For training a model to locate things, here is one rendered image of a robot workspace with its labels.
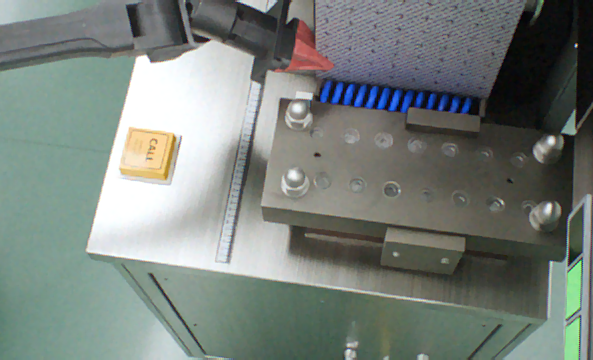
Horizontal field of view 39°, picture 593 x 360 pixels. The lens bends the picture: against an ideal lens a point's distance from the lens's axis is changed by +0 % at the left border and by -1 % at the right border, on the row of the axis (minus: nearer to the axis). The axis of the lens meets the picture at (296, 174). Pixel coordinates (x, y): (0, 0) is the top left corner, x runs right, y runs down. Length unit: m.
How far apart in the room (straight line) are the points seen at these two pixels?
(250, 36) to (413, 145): 0.26
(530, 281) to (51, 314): 1.33
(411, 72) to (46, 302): 1.34
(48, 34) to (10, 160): 1.40
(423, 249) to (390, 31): 0.28
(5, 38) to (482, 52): 0.56
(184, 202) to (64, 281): 1.01
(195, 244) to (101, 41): 0.35
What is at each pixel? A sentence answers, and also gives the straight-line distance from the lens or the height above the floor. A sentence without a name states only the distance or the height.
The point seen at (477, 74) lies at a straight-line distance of 1.10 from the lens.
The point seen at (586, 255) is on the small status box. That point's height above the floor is 1.22.
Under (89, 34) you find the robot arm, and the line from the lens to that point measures 0.99.
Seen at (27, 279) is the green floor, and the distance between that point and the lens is 2.23.
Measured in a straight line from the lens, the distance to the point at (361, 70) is 1.12.
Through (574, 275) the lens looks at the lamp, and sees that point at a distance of 0.92.
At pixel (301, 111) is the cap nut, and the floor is 1.07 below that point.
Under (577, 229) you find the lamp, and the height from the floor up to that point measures 1.19.
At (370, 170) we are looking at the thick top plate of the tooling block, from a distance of 1.09.
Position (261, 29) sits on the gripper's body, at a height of 1.15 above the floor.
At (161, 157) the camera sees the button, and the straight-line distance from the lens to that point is 1.23.
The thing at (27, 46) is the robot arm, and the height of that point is 1.24.
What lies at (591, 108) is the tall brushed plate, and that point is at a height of 1.20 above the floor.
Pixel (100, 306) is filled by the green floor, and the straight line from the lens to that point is 2.16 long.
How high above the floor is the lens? 2.03
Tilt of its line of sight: 67 degrees down
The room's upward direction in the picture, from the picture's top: 4 degrees counter-clockwise
